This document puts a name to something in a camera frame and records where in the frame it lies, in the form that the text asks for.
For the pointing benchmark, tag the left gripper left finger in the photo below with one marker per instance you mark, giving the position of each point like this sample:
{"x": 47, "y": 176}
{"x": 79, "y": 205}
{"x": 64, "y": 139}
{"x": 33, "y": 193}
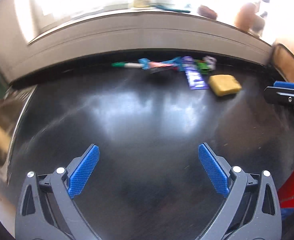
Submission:
{"x": 46, "y": 207}

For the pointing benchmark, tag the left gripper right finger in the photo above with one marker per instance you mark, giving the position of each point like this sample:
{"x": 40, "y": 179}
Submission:
{"x": 250, "y": 210}

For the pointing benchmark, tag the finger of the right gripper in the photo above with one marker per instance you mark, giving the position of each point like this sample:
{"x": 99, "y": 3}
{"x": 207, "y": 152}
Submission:
{"x": 279, "y": 96}
{"x": 283, "y": 84}

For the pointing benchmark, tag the wooden cutting board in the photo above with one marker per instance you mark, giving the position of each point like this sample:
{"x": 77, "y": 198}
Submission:
{"x": 288, "y": 43}

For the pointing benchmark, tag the white stone mortar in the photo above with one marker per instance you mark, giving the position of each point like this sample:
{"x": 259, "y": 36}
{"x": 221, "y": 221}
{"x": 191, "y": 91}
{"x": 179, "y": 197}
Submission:
{"x": 261, "y": 14}

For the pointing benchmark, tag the yellow sponge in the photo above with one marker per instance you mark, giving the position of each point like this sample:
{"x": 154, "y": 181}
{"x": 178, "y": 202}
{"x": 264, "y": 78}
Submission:
{"x": 223, "y": 85}

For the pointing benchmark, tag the wooden utensil holder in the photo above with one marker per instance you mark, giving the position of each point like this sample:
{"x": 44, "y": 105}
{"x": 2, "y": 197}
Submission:
{"x": 245, "y": 17}

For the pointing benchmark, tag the purple snack wrapper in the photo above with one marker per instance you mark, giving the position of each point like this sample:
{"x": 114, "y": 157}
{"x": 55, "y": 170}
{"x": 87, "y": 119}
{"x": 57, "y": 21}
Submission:
{"x": 194, "y": 77}

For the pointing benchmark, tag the stainless steel sink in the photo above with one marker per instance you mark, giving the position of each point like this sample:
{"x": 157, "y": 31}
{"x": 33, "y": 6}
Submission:
{"x": 12, "y": 108}

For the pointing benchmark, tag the glass jar of nuts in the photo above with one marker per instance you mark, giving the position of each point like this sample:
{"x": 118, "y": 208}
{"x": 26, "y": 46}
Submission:
{"x": 207, "y": 12}

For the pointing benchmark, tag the blue red wrapper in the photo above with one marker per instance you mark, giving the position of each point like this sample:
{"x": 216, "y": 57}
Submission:
{"x": 153, "y": 67}

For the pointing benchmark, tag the blue scissors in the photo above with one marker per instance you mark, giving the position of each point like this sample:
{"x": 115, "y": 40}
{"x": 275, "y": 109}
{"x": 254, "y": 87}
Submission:
{"x": 167, "y": 8}

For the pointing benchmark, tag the green white marker pen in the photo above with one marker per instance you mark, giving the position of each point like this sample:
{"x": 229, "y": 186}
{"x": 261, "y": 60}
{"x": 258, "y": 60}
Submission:
{"x": 127, "y": 65}

